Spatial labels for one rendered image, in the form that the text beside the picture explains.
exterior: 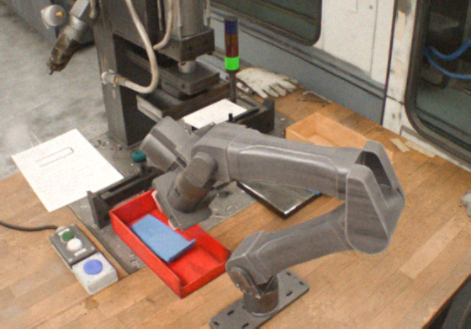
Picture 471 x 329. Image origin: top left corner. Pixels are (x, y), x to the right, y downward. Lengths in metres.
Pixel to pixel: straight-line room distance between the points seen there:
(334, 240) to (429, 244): 0.43
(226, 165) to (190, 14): 0.40
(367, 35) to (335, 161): 0.91
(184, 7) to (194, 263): 0.50
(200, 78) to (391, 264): 0.55
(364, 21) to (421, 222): 0.64
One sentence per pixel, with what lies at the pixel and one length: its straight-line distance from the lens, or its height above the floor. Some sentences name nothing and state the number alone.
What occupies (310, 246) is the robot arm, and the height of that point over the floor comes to 1.12.
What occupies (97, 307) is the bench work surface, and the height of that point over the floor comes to 0.90.
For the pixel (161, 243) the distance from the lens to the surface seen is 1.10.
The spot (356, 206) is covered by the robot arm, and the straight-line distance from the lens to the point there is 0.67.
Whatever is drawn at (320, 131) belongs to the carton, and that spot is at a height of 0.92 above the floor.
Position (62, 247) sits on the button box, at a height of 0.93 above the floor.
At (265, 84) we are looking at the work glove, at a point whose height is 0.92.
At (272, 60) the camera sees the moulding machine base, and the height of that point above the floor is 0.88.
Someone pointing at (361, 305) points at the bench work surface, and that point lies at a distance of 1.00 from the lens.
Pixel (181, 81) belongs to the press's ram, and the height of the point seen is 1.18.
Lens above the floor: 1.67
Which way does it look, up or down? 35 degrees down
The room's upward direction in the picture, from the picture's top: 1 degrees counter-clockwise
